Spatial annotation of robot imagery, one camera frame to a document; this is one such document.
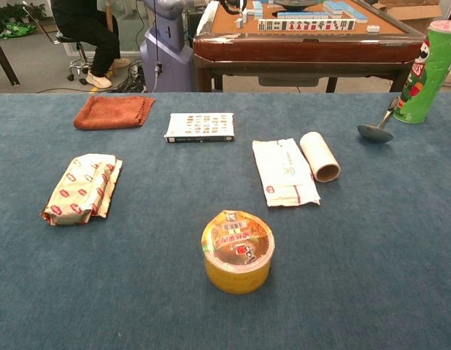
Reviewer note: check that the orange folded towel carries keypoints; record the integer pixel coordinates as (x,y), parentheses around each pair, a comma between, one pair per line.
(112,113)

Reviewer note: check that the row of face-up mahjong tiles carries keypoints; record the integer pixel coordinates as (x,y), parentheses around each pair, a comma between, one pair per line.
(305,25)

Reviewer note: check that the green potted plants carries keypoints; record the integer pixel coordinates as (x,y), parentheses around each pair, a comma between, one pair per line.
(10,18)

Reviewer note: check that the white paper roll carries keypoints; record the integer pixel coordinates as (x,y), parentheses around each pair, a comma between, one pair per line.
(318,153)

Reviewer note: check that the green chips can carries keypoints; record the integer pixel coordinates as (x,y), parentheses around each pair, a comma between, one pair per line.
(426,80)

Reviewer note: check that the single white mahjong tile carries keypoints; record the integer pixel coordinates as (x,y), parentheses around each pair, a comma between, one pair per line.
(373,28)

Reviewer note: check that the blue felt table cover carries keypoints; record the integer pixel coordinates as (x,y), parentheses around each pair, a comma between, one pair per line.
(357,273)

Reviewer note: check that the cardboard box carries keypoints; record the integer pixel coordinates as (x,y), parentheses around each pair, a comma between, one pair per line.
(411,11)

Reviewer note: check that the cream red snack packet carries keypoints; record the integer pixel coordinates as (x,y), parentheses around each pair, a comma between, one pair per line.
(83,189)

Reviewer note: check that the yellow jelly cup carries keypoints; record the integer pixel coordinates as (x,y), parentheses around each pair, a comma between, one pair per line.
(236,255)

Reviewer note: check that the white wet wipes pack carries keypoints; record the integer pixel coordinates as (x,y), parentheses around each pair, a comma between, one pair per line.
(284,171)

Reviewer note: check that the person in black clothes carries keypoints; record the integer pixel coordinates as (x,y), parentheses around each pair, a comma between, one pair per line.
(90,33)

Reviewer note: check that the brown mahjong table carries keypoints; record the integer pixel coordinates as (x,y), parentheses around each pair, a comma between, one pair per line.
(302,51)

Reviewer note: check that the metal ladle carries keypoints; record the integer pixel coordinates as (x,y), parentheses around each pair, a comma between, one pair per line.
(375,133)

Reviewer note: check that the standing mahjong tile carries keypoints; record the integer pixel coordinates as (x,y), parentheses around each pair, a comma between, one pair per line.
(240,22)

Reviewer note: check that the dark table leg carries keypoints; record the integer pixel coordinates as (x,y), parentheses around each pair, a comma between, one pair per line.
(4,60)

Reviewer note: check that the white box with small pictures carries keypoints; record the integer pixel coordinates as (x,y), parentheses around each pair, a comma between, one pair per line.
(200,125)

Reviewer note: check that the black swivel stool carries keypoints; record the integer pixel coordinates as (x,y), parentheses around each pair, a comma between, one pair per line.
(66,37)

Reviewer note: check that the blue robot base column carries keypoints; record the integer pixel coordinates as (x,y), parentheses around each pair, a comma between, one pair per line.
(167,54)

